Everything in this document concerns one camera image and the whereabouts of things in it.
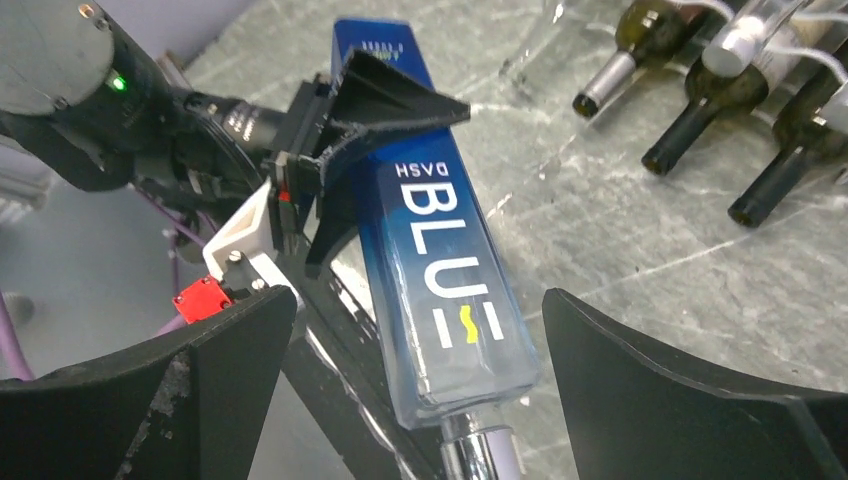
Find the clear bottle silver cap front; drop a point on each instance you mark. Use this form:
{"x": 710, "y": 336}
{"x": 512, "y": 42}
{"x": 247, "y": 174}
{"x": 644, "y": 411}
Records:
{"x": 755, "y": 36}

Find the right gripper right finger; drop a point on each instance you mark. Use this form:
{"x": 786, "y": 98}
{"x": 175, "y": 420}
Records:
{"x": 638, "y": 408}

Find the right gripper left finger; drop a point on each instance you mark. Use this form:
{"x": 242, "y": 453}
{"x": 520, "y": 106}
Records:
{"x": 190, "y": 404}

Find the blue square glass bottle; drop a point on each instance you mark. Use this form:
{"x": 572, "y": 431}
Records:
{"x": 454, "y": 343}

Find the clear bottle silver cap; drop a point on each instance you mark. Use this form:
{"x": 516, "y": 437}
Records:
{"x": 755, "y": 36}
{"x": 835, "y": 111}

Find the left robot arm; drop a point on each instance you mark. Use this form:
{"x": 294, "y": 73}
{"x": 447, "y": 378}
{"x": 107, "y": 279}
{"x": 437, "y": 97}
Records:
{"x": 82, "y": 96}

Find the clear glass bottle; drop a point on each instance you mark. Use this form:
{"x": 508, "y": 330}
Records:
{"x": 557, "y": 38}

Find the dark wine bottle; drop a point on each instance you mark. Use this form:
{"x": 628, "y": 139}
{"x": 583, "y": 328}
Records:
{"x": 709, "y": 97}
{"x": 648, "y": 32}
{"x": 805, "y": 139}

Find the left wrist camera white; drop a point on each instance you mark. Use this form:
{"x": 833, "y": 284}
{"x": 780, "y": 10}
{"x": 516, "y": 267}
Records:
{"x": 242, "y": 254}

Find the dark wine bottle front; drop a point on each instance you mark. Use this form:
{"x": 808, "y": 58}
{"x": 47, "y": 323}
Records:
{"x": 648, "y": 32}

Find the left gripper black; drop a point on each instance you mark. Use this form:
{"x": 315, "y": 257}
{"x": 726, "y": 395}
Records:
{"x": 321, "y": 136}

